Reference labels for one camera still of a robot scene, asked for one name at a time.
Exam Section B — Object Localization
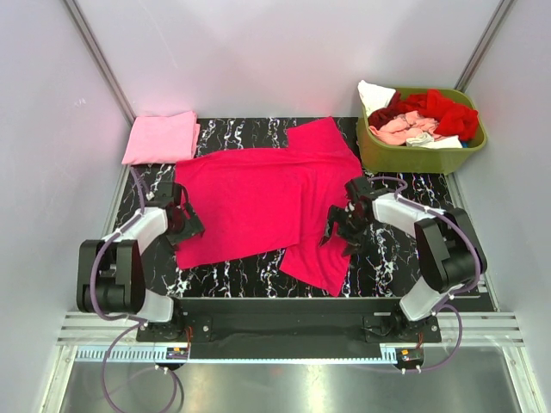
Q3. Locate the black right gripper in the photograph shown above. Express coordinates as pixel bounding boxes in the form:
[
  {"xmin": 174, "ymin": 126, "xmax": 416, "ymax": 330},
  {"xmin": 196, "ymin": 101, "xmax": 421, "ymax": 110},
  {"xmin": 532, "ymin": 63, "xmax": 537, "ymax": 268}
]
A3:
[{"xmin": 319, "ymin": 205, "xmax": 374, "ymax": 256}]

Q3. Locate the magenta t shirt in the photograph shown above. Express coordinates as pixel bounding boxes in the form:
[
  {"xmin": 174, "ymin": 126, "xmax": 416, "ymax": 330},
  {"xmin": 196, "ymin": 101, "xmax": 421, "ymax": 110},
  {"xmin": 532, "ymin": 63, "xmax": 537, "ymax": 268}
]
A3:
[{"xmin": 175, "ymin": 117, "xmax": 362, "ymax": 297}]

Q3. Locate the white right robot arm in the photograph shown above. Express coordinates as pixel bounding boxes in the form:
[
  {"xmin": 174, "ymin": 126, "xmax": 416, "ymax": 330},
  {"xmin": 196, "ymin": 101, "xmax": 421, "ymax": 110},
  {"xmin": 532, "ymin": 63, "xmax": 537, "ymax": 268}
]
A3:
[{"xmin": 320, "ymin": 189, "xmax": 487, "ymax": 342}]

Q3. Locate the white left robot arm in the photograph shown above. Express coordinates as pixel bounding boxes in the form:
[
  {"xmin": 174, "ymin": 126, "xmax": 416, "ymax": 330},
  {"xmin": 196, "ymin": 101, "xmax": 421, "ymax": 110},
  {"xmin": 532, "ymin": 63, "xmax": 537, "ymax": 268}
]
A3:
[{"xmin": 76, "ymin": 201, "xmax": 204, "ymax": 341}]

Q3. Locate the olive green plastic basket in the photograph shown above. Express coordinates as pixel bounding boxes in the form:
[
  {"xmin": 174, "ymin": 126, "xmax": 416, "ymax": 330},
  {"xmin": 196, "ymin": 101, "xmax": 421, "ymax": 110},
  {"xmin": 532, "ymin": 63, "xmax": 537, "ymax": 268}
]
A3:
[{"xmin": 357, "ymin": 87, "xmax": 487, "ymax": 175}]

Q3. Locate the folded pink t shirt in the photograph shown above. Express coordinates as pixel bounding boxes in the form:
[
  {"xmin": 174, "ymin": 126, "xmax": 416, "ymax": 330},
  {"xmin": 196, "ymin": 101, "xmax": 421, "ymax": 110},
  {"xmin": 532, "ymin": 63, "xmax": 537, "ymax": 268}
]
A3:
[{"xmin": 121, "ymin": 111, "xmax": 200, "ymax": 165}]

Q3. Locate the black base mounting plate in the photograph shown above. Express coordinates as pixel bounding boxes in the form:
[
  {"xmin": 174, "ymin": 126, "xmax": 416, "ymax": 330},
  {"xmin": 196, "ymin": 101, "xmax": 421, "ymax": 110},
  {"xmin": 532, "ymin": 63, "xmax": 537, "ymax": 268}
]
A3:
[{"xmin": 137, "ymin": 298, "xmax": 442, "ymax": 362}]

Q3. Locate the peach garment in basket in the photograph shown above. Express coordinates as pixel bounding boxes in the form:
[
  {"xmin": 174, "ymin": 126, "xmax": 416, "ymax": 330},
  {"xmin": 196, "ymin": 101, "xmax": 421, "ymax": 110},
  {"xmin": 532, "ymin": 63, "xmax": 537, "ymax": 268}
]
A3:
[{"xmin": 368, "ymin": 111, "xmax": 440, "ymax": 145}]

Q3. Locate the dark red garment in basket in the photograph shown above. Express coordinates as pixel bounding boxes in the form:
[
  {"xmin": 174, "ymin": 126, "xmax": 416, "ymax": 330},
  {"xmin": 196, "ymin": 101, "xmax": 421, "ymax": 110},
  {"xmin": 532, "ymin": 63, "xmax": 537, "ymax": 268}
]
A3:
[{"xmin": 368, "ymin": 92, "xmax": 401, "ymax": 129}]

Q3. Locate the white cloth in basket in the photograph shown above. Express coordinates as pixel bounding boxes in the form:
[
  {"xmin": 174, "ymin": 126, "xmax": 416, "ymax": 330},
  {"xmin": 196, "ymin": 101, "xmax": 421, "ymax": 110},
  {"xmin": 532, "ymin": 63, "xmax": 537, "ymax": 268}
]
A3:
[{"xmin": 357, "ymin": 80, "xmax": 396, "ymax": 116}]

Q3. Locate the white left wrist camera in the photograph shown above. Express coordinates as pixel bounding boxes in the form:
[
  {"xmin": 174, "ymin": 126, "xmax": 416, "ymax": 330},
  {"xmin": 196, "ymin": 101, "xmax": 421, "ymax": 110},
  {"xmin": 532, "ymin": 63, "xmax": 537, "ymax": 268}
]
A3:
[{"xmin": 145, "ymin": 182, "xmax": 189, "ymax": 209}]

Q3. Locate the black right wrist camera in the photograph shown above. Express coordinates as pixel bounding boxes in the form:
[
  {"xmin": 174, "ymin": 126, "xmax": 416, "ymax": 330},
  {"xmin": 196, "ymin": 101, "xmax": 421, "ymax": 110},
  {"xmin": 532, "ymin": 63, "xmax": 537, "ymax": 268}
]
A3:
[{"xmin": 344, "ymin": 176, "xmax": 389, "ymax": 208}]

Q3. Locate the aluminium frame rail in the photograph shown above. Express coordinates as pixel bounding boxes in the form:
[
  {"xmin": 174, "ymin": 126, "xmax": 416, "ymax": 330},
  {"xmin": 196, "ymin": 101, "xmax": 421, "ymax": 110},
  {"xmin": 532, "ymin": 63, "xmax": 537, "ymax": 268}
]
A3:
[{"xmin": 56, "ymin": 311, "xmax": 524, "ymax": 347}]

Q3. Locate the left aluminium corner post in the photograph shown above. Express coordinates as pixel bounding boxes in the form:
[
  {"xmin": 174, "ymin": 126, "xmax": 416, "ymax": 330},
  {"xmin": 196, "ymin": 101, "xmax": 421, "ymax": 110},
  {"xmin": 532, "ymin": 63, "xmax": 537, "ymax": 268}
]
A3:
[{"xmin": 61, "ymin": 0, "xmax": 135, "ymax": 126}]

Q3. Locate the aluminium corner post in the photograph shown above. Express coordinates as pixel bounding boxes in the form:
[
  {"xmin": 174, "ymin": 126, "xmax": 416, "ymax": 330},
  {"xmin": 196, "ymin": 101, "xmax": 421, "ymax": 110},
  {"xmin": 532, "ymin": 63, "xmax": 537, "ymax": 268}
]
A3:
[
  {"xmin": 61, "ymin": 0, "xmax": 135, "ymax": 126},
  {"xmin": 455, "ymin": 0, "xmax": 517, "ymax": 93}
]

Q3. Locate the right aluminium corner post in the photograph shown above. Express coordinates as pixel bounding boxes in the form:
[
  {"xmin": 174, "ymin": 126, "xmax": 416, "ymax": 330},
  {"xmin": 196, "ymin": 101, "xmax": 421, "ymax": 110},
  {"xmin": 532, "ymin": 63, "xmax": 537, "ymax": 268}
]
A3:
[{"xmin": 455, "ymin": 0, "xmax": 517, "ymax": 93}]

